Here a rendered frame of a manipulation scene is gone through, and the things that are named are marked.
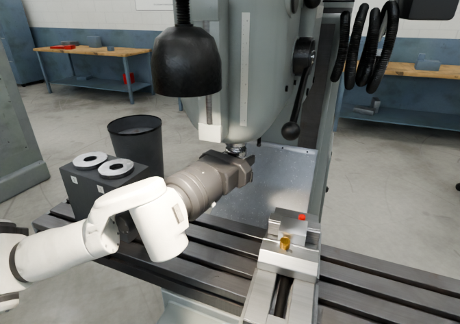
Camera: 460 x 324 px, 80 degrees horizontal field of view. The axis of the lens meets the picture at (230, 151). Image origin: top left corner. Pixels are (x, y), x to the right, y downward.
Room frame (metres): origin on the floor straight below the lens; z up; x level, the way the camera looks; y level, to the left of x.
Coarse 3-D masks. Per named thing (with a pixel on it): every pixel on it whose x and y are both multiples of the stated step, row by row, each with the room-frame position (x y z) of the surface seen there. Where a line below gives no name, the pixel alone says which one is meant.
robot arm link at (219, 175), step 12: (204, 156) 0.50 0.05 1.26; (216, 156) 0.50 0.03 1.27; (228, 156) 0.50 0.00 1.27; (192, 168) 0.42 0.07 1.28; (204, 168) 0.42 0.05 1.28; (216, 168) 0.45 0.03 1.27; (228, 168) 0.45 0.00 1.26; (240, 168) 0.46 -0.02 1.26; (204, 180) 0.40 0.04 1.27; (216, 180) 0.41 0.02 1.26; (228, 180) 0.43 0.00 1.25; (240, 180) 0.46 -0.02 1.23; (252, 180) 0.47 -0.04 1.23; (216, 192) 0.40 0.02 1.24; (228, 192) 0.43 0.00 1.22
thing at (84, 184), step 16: (80, 160) 0.67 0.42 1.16; (96, 160) 0.67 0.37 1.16; (112, 160) 0.67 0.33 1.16; (128, 160) 0.67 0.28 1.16; (64, 176) 0.65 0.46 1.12; (80, 176) 0.62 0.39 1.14; (96, 176) 0.61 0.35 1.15; (112, 176) 0.59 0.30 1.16; (128, 176) 0.61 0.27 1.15; (144, 176) 0.64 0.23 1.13; (80, 192) 0.62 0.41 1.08; (96, 192) 0.59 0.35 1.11; (80, 208) 0.63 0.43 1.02; (128, 240) 0.56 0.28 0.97
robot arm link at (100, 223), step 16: (112, 192) 0.36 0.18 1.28; (128, 192) 0.33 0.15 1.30; (144, 192) 0.33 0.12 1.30; (160, 192) 0.34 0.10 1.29; (96, 208) 0.32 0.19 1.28; (112, 208) 0.31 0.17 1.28; (128, 208) 0.32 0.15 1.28; (96, 224) 0.31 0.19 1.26; (112, 224) 0.35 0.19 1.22; (96, 240) 0.30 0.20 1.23; (112, 240) 0.33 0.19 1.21; (96, 256) 0.30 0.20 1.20
